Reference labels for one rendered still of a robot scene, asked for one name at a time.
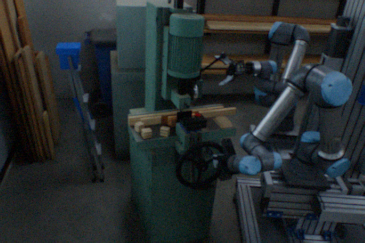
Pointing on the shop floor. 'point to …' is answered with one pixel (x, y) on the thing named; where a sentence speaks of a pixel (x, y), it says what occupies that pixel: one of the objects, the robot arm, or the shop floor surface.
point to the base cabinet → (170, 200)
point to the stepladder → (81, 104)
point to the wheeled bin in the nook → (102, 64)
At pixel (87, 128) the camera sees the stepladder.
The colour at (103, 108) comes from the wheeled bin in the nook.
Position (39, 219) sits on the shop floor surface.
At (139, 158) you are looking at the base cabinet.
